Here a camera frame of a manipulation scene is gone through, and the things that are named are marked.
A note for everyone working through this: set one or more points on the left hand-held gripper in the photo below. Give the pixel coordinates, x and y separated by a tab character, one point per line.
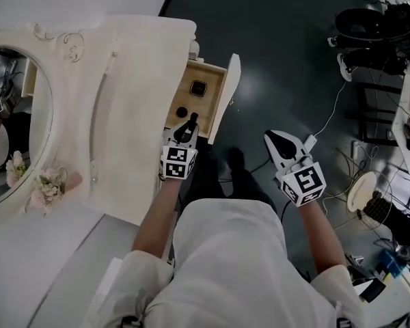
177	164

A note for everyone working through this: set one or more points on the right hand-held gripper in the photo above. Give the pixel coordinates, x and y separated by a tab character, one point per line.
304	183

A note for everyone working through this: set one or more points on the small round black object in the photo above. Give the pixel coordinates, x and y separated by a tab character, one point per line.
182	112

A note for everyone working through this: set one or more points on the small black square box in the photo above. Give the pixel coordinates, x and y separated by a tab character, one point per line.
198	88

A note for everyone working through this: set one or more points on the wooden drawer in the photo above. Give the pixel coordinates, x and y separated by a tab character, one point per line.
225	97

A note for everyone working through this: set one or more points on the person's right forearm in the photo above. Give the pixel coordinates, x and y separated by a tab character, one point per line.
323	238

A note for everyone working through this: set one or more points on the person's left forearm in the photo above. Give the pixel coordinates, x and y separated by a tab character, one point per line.
157	217

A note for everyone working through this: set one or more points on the white vanity dressing table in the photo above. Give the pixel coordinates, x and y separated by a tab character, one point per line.
133	97

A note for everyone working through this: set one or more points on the white power adapter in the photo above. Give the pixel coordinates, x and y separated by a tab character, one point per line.
311	141

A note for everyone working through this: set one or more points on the person's black trousers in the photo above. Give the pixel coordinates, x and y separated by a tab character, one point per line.
235	186

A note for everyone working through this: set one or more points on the white power strip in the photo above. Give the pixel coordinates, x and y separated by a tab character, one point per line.
355	150

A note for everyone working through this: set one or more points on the pink vase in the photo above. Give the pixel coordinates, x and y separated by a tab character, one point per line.
75	179

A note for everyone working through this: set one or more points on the white marble table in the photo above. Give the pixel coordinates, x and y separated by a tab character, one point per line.
406	115

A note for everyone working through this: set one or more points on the person's white shirt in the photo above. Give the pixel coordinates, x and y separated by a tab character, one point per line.
232	268

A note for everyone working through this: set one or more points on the pink flower bouquet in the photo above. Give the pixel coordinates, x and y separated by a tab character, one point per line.
48	190

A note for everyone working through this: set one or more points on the blue box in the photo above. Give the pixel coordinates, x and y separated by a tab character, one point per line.
391	264

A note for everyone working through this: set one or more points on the black tablet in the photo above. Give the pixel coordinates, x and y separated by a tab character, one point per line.
372	290

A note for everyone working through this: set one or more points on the oval white-framed mirror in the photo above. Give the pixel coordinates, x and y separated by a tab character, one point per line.
20	115

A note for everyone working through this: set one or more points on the white cabinet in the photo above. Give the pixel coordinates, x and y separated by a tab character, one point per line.
37	268

